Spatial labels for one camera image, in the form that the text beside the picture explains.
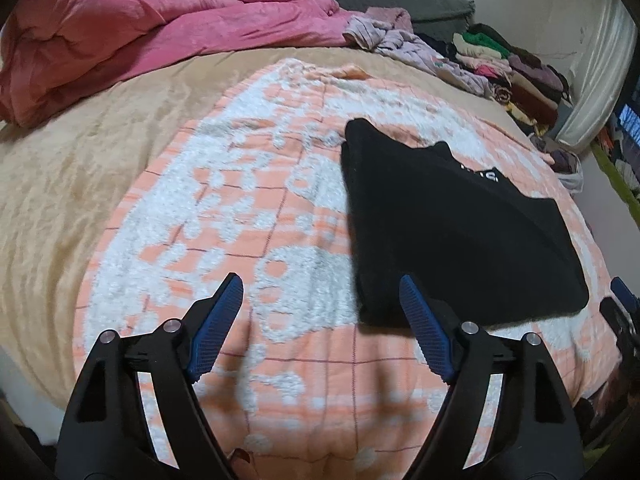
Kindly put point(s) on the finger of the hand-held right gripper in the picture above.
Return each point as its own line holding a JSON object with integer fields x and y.
{"x": 622, "y": 292}

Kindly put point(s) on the beige fleece blanket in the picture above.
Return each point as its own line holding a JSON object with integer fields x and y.
{"x": 60, "y": 185}

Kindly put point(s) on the lilac garment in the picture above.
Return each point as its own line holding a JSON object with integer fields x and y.
{"x": 400, "y": 40}

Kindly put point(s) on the green cloth strip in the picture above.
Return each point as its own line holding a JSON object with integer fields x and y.
{"x": 612, "y": 175}

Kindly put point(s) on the pile of folded clothes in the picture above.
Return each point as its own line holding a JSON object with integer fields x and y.
{"x": 520, "y": 75}

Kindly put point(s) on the orange and white patterned towel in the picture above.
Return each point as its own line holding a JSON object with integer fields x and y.
{"x": 225, "y": 210}

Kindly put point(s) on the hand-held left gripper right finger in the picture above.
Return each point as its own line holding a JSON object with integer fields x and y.
{"x": 425, "y": 325}

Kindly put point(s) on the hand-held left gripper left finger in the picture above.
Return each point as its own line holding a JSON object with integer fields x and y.
{"x": 215, "y": 330}

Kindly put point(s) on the pale crumpled cloth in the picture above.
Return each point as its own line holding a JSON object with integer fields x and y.
{"x": 567, "y": 170}

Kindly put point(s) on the pink comforter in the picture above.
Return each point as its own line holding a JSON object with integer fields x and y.
{"x": 125, "y": 35}

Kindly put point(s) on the black shirt with orange sleeves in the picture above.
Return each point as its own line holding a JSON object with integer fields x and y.
{"x": 450, "y": 240}

